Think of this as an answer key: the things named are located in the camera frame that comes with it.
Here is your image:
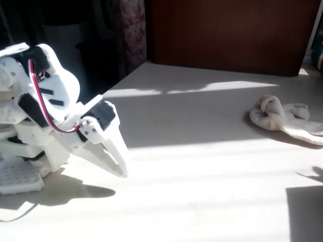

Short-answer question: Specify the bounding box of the floral patterned curtain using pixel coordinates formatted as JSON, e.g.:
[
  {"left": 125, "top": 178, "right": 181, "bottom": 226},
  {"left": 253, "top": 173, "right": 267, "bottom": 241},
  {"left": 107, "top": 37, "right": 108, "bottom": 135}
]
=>
[{"left": 118, "top": 0, "right": 147, "bottom": 75}]

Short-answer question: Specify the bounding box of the dark brown wooden cabinet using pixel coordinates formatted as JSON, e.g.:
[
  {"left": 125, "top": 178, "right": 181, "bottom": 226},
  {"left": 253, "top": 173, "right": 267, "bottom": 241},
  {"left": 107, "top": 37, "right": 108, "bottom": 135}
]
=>
[{"left": 146, "top": 0, "right": 321, "bottom": 78}]

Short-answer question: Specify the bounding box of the teal object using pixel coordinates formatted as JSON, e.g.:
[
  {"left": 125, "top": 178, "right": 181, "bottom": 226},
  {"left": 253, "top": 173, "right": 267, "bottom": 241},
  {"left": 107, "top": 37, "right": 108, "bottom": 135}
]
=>
[{"left": 310, "top": 41, "right": 323, "bottom": 68}]

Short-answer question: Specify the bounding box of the red white gripper servo cable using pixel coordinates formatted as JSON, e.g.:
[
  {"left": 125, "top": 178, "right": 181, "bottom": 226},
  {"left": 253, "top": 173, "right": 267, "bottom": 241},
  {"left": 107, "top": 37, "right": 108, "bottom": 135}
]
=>
[{"left": 28, "top": 58, "right": 83, "bottom": 134}]

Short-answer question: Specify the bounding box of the white perforated base plate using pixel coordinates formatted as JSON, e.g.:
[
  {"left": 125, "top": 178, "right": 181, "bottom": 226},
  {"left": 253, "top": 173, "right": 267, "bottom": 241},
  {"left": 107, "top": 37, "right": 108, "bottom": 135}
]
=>
[{"left": 0, "top": 158, "right": 46, "bottom": 195}]

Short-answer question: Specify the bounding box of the white door frame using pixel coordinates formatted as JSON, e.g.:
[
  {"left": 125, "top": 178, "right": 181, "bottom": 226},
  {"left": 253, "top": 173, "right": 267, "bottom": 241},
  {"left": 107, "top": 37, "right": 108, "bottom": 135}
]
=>
[{"left": 303, "top": 0, "right": 323, "bottom": 64}]

